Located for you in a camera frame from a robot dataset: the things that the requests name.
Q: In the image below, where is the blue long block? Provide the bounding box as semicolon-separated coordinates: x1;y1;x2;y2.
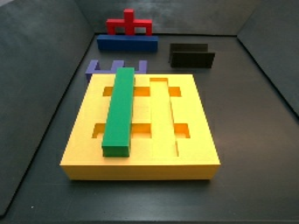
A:
98;34;159;53

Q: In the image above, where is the yellow slotted board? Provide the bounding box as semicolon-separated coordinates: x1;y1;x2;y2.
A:
60;74;220;180

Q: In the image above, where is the green long block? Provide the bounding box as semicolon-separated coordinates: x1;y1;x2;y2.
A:
102;67;135;157

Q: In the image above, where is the purple comb-shaped block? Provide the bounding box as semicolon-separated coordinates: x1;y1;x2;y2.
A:
86;59;147;81

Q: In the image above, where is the red cross-shaped block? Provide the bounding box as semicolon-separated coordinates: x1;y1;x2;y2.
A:
107;9;154;36

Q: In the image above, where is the black angle bracket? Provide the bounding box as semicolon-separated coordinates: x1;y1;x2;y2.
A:
170;43;215;68

